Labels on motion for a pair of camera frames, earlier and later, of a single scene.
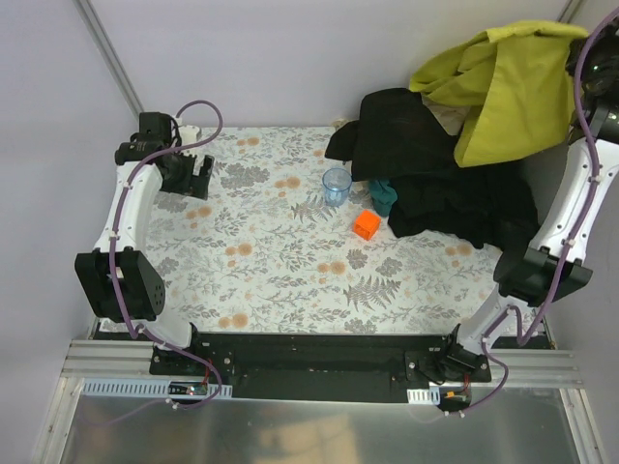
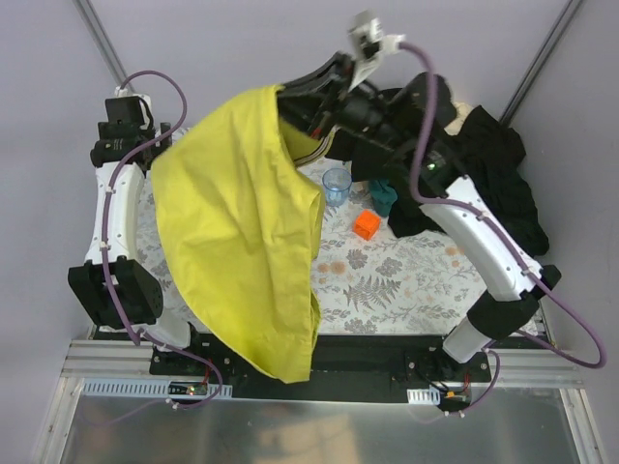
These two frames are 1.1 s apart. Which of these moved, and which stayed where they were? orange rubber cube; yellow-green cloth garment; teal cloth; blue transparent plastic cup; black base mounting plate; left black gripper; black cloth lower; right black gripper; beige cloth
Moved: yellow-green cloth garment; left black gripper; right black gripper
Stayed: black base mounting plate; beige cloth; orange rubber cube; blue transparent plastic cup; black cloth lower; teal cloth
